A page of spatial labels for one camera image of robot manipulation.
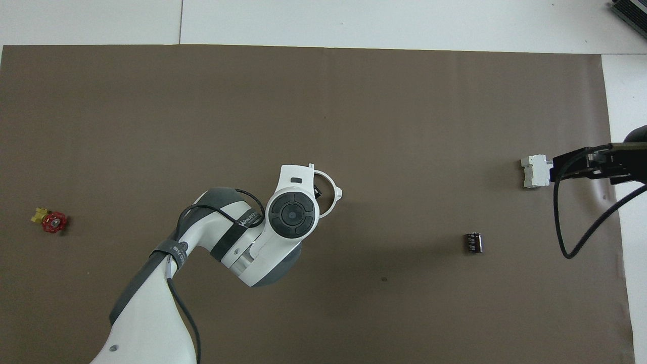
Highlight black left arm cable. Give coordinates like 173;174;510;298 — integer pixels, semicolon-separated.
166;188;266;364

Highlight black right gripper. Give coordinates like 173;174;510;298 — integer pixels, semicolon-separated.
550;125;647;186

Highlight dark grey ribbed device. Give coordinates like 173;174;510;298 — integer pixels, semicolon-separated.
609;0;647;26

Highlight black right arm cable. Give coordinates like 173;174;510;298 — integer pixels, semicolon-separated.
553;144;647;259

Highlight grey white circuit breaker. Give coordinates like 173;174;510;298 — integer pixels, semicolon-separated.
521;154;552;190

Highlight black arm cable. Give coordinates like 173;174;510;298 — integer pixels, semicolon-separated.
166;188;266;364
553;144;647;259

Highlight red handwheel brass valve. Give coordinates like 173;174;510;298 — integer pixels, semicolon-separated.
30;206;69;234

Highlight brown paper table mat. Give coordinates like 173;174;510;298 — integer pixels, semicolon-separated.
0;44;636;364

